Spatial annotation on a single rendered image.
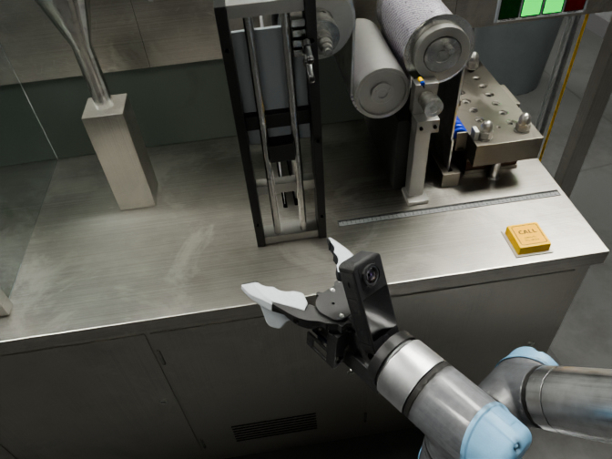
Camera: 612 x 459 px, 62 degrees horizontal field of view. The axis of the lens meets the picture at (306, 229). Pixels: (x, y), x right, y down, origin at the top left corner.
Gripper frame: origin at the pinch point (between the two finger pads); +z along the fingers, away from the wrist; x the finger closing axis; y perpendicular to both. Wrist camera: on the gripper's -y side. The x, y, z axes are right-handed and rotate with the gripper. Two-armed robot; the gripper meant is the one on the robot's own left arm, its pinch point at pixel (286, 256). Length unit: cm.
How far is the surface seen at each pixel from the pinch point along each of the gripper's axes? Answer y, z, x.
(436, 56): -9, 20, 56
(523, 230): 23, -6, 62
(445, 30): -14, 20, 56
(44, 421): 77, 55, -34
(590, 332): 106, -18, 139
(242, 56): -12.9, 33.5, 17.2
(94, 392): 66, 46, -22
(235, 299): 33.1, 23.9, 6.4
